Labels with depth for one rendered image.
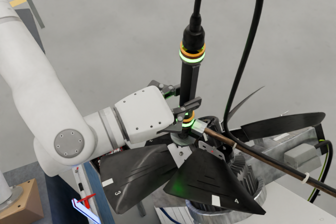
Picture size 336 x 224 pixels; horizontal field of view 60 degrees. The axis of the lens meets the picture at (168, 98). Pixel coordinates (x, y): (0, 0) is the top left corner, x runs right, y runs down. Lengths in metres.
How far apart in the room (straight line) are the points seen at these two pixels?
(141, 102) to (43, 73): 0.19
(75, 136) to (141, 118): 0.15
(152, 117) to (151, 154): 0.38
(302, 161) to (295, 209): 0.18
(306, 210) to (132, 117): 0.58
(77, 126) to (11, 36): 0.22
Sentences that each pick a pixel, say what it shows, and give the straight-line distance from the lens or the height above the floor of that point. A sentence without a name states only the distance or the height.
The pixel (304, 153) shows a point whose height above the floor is 1.16.
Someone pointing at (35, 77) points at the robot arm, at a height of 1.65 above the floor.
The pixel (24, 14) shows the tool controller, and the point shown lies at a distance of 1.36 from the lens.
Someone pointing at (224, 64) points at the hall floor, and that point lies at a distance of 2.67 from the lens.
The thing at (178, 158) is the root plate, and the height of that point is 1.18.
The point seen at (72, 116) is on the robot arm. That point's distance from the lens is 0.50.
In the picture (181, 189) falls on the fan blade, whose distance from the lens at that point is 0.67.
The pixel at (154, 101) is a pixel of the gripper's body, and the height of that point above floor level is 1.56.
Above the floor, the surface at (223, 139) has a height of 1.42.
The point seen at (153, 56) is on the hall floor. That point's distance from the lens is 2.68.
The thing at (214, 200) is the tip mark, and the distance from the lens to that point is 0.67.
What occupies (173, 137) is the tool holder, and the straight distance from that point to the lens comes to 0.79.
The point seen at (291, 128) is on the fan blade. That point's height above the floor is 1.25.
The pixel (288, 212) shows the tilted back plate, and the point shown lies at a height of 1.19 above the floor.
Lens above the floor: 2.07
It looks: 59 degrees down
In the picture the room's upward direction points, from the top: straight up
